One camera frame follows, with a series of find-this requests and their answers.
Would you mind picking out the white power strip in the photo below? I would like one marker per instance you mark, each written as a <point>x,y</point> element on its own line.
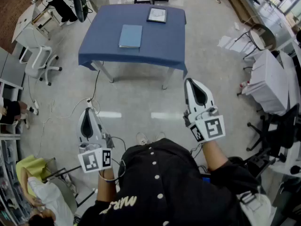
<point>89,102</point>
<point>36,104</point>

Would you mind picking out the grey desk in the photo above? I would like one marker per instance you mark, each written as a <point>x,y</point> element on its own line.
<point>11,69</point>

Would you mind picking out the person's left shoe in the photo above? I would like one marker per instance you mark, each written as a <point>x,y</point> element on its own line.
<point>142,139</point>

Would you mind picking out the white cloth covered table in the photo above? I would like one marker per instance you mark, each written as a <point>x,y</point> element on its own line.
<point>268,83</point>

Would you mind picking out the yellow-green bag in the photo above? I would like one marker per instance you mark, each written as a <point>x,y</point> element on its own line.
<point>30,166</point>

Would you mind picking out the person's shoe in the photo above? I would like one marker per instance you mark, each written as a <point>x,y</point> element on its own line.
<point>142,139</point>
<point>160,136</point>

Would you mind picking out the wooden step platform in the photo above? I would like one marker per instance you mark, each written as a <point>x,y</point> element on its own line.
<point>244,3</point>

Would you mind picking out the table with blue cloth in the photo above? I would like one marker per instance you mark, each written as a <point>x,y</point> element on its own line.
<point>160,46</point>

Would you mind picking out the white desk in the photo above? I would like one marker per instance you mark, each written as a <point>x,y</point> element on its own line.
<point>26,20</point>

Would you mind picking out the black office chair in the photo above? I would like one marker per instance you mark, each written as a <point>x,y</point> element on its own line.
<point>279,131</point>

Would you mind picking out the person's wristband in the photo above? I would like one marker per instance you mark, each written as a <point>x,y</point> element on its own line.
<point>107,178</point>

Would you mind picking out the white office chair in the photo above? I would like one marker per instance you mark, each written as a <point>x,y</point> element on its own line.
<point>38,62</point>

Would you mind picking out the black framed picture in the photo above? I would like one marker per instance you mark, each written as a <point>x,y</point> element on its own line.
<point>156,15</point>

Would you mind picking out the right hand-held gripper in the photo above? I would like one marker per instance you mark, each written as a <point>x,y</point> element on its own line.
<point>209,128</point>

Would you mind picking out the person's left forearm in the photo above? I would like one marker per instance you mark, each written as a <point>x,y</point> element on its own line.
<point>105,189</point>

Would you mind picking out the red-capped bottle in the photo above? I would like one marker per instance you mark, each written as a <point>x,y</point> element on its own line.
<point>244,84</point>

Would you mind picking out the black box with blue screen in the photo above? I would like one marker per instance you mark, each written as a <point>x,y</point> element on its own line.
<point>205,179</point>

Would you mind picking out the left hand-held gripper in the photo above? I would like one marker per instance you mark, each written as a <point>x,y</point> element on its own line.
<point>94,160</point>

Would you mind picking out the black floor fan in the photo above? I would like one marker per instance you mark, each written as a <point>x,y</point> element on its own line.
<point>80,7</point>

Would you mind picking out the white book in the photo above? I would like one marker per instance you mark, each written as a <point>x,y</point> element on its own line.
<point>130,35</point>

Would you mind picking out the dark metal frame chair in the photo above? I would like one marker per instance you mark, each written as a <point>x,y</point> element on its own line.
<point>258,39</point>

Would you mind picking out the person's right hand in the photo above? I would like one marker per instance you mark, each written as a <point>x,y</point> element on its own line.
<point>186,119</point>

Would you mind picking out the person's right shoe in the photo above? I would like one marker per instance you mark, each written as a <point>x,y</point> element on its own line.
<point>160,136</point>

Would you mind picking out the person's right forearm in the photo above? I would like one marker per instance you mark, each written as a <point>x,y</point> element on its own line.
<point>214,156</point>

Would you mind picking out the person's black jacket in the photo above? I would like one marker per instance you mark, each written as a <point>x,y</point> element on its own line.
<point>176,185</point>

